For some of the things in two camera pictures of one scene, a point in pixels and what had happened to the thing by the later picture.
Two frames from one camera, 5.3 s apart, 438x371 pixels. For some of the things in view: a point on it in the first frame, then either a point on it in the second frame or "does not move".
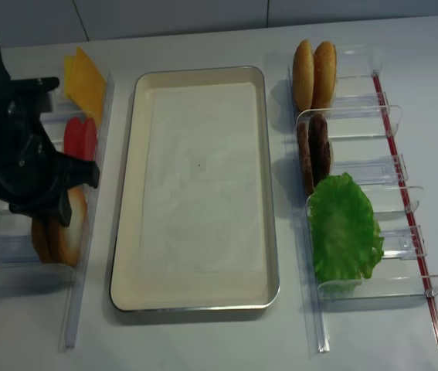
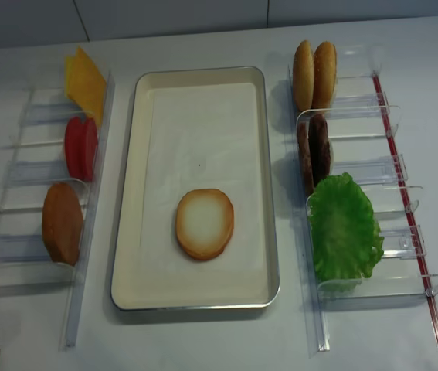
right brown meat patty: (319, 148) does not move
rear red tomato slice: (74, 144) does not move
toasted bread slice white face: (72, 236) → (205, 221)
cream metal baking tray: (195, 228) does not move
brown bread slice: (41, 239) → (62, 222)
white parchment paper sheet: (202, 199) does not move
